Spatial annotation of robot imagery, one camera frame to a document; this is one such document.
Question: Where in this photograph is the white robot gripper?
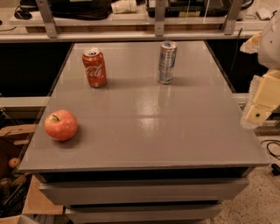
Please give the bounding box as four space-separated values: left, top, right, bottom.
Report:
240 11 280 130

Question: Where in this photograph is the red apple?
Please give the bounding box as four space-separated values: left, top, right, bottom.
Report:
44 109 78 142

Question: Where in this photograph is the white adapter on shelf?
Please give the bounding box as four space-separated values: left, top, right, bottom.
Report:
256 8 271 20

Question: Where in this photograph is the silver blue drink can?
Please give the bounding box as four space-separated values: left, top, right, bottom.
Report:
157 40 177 85

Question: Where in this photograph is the black tray on shelf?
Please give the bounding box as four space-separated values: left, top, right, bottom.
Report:
145 0 244 18

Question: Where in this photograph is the metal shelf rack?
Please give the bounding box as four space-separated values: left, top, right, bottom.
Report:
0 0 280 44

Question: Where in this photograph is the grey drawer cabinet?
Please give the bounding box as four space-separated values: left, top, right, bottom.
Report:
20 41 270 223

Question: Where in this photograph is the white paper cup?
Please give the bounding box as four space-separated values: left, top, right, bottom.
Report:
111 0 137 14

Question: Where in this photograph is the red Coca-Cola can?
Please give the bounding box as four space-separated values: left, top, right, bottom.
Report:
82 47 107 88

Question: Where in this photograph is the black bag on shelf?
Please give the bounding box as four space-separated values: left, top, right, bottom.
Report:
49 0 111 20

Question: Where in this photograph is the small orange fruit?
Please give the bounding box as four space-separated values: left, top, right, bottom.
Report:
8 157 20 169

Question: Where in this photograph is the cardboard box with clutter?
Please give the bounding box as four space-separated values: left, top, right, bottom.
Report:
0 124 63 224

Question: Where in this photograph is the black cable on floor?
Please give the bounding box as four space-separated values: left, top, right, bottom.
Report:
260 139 280 177

